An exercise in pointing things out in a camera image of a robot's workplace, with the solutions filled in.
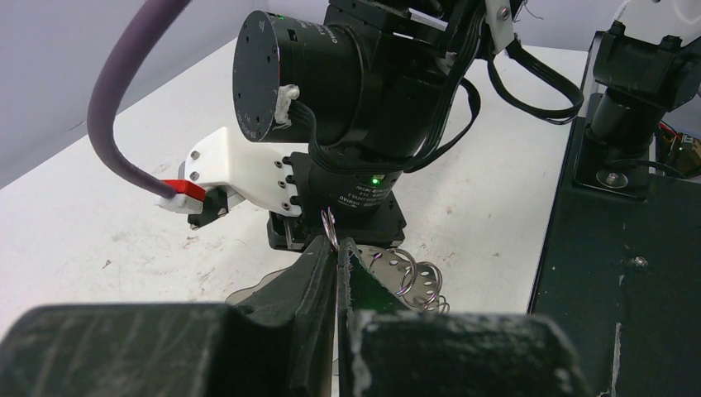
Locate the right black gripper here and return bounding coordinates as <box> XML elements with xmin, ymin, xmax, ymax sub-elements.
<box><xmin>232</xmin><ymin>1</ymin><xmax>482</xmax><ymax>251</ymax></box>

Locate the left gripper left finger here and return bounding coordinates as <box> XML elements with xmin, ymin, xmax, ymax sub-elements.
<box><xmin>1</xmin><ymin>237</ymin><xmax>336</xmax><ymax>396</ymax></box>

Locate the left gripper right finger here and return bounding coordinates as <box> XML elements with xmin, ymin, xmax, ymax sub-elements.
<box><xmin>337</xmin><ymin>238</ymin><xmax>589</xmax><ymax>396</ymax></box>

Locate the clear plastic keyring holder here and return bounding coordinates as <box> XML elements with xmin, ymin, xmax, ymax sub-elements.
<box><xmin>225</xmin><ymin>207</ymin><xmax>451</xmax><ymax>314</ymax></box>

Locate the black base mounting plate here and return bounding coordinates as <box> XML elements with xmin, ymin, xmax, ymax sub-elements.
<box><xmin>528</xmin><ymin>36</ymin><xmax>700</xmax><ymax>396</ymax></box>

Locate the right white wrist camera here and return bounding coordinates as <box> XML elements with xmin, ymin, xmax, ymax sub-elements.
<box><xmin>155</xmin><ymin>127</ymin><xmax>302</xmax><ymax>230</ymax></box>

